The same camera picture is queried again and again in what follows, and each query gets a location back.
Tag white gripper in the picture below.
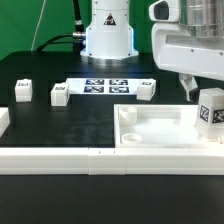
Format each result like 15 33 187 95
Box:
149 0 224 102

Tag white square tabletop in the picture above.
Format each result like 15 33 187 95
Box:
114 104 224 149

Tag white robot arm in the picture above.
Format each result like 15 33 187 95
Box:
81 0 224 92

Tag AprilTag marker sheet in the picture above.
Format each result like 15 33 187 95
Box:
66 78 141 95

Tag white U-shaped obstacle fence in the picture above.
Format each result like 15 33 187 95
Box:
0 107 224 176

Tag black cable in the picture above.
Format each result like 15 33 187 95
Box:
34 31 88 53

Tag white thin cable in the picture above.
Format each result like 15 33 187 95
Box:
30 0 48 52

